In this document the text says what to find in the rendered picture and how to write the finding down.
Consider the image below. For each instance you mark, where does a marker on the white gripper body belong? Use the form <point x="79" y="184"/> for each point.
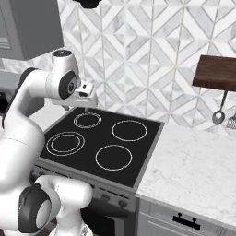
<point x="76" y="101"/>

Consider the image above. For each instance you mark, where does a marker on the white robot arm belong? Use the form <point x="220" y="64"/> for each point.
<point x="21" y="144"/>

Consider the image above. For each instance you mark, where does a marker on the black range hood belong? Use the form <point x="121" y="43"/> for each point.
<point x="87" y="3"/>

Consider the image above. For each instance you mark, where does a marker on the grey stove with black hob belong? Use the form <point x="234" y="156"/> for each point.
<point x="104" y="144"/>

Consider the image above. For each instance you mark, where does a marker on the black stove knob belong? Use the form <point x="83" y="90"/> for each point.
<point x="41" y="173"/>
<point x="105" y="197"/>
<point x="123" y="203"/>

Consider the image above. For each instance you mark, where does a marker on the dark oven door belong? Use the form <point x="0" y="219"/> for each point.
<point x="107" y="219"/>

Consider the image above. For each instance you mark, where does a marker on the grey hanging ladle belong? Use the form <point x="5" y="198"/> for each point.
<point x="218" y="116"/>

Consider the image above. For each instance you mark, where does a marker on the grey drawer front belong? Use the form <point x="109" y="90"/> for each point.
<point x="159" y="222"/>

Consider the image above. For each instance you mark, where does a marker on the grey hanging spatula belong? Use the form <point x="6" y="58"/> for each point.
<point x="232" y="123"/>

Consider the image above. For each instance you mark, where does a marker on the dark wooden wall shelf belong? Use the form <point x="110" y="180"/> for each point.
<point x="216" y="72"/>

